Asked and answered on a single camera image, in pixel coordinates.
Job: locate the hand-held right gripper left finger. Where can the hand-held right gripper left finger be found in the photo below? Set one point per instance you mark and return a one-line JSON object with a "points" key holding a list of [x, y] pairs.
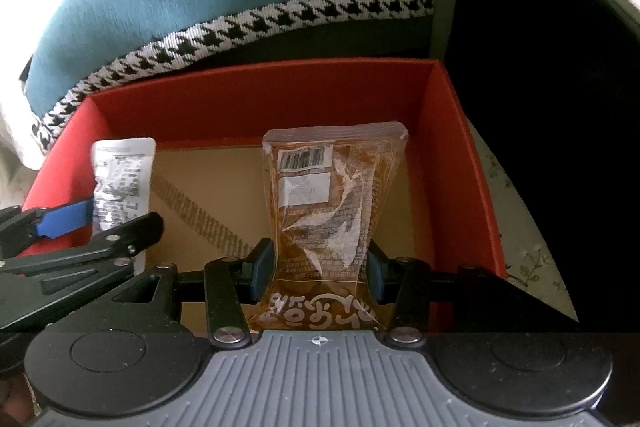
{"points": [[261, 274]]}

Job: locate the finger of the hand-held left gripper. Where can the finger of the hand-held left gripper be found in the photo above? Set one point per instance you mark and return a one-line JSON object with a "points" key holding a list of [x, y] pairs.
{"points": [[65, 217], [120, 239]]}

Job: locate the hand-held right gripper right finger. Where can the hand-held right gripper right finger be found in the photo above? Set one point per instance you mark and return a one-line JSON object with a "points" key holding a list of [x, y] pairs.
{"points": [[377, 277]]}

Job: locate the silver snack packet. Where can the silver snack packet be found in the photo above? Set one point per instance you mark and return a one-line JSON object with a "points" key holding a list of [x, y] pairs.
{"points": [[122, 177]]}

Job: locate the brown snack packet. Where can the brown snack packet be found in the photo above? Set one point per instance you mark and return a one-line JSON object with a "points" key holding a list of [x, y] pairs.
{"points": [[320, 217]]}

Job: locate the red cardboard box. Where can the red cardboard box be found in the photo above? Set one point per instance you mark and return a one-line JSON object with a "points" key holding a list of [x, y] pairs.
{"points": [[325, 97]]}

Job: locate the white fluffy blanket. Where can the white fluffy blanket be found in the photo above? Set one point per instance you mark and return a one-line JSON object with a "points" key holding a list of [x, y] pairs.
{"points": [[12, 147]]}

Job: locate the floral cloth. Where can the floral cloth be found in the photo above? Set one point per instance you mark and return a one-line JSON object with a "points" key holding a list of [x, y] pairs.
{"points": [[530, 257]]}

